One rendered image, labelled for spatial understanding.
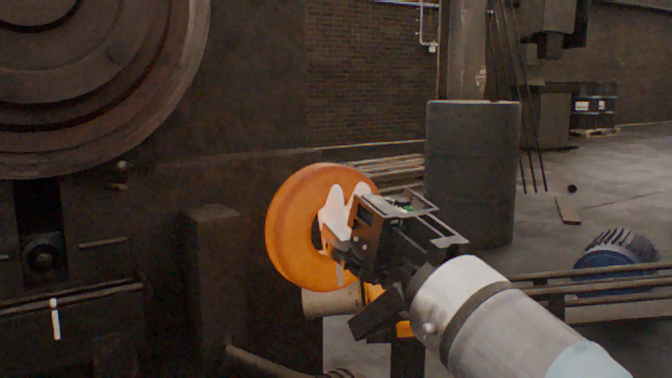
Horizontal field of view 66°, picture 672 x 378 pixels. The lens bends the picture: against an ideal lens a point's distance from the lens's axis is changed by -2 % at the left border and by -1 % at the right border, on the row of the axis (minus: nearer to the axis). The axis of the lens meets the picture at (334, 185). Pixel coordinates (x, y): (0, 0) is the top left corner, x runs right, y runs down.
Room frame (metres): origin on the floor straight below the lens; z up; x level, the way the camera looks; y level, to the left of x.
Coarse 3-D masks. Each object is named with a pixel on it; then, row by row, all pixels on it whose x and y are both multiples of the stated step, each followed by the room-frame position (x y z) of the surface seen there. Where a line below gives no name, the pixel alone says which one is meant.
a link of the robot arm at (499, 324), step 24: (504, 288) 0.40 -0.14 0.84; (456, 312) 0.39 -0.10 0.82; (480, 312) 0.38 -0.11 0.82; (504, 312) 0.37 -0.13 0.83; (528, 312) 0.37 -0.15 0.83; (456, 336) 0.38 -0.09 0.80; (480, 336) 0.36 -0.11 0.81; (504, 336) 0.35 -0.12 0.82; (528, 336) 0.35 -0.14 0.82; (552, 336) 0.35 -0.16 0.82; (576, 336) 0.35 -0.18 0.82; (456, 360) 0.37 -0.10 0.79; (480, 360) 0.35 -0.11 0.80; (504, 360) 0.34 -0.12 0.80; (528, 360) 0.33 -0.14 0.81; (552, 360) 0.33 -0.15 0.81; (576, 360) 0.32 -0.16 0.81; (600, 360) 0.33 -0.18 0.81
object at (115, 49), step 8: (112, 48) 0.61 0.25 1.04; (120, 48) 0.62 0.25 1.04; (112, 56) 0.61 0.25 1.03; (120, 56) 0.62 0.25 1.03; (128, 56) 0.62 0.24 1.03; (0, 80) 0.55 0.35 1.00; (8, 80) 0.55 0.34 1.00; (0, 88) 0.55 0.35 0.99; (8, 88) 0.55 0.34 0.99; (16, 88) 0.56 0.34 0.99; (0, 96) 0.55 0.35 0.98
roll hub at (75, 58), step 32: (0, 0) 0.55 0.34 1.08; (32, 0) 0.57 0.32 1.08; (64, 0) 0.59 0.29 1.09; (96, 0) 0.62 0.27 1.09; (128, 0) 0.63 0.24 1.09; (0, 32) 0.57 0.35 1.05; (32, 32) 0.58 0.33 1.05; (64, 32) 0.60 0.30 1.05; (96, 32) 0.62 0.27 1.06; (128, 32) 0.63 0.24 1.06; (0, 64) 0.56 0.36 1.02; (32, 64) 0.58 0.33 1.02; (64, 64) 0.60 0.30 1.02; (96, 64) 0.61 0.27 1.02; (32, 96) 0.57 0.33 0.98; (64, 96) 0.59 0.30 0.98
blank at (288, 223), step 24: (312, 168) 0.60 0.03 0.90; (336, 168) 0.61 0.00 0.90; (288, 192) 0.58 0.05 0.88; (312, 192) 0.59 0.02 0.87; (288, 216) 0.57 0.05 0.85; (312, 216) 0.59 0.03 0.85; (288, 240) 0.57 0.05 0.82; (288, 264) 0.57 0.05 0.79; (312, 264) 0.59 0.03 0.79; (336, 264) 0.60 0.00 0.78; (312, 288) 0.58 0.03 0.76; (336, 288) 0.60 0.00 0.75
